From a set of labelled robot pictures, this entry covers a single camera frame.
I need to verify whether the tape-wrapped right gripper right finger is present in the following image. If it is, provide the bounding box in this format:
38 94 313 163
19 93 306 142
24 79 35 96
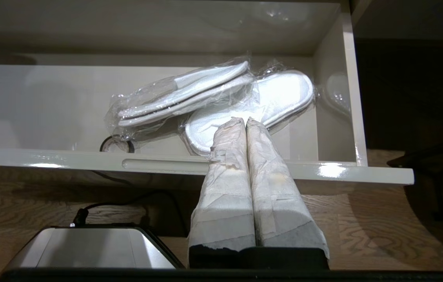
246 117 330 260

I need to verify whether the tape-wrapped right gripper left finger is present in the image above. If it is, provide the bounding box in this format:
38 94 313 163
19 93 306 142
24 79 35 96
188 117 256 258

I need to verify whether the bagged white slippers pair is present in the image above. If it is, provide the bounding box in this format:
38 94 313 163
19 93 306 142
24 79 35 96
105 55 257 138
180 66 318 157

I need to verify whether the cream cabinet drawer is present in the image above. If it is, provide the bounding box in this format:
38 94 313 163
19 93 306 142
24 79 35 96
0 0 415 185

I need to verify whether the silver robot base box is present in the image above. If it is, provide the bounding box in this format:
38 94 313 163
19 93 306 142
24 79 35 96
7 225 185 271

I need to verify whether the black metal stand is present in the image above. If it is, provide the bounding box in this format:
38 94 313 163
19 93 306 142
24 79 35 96
387 114 443 221

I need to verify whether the black base cable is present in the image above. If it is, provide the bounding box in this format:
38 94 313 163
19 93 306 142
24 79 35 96
71 190 191 236

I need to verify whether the black tape ring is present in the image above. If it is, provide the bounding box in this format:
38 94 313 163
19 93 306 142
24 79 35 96
100 135 135 154

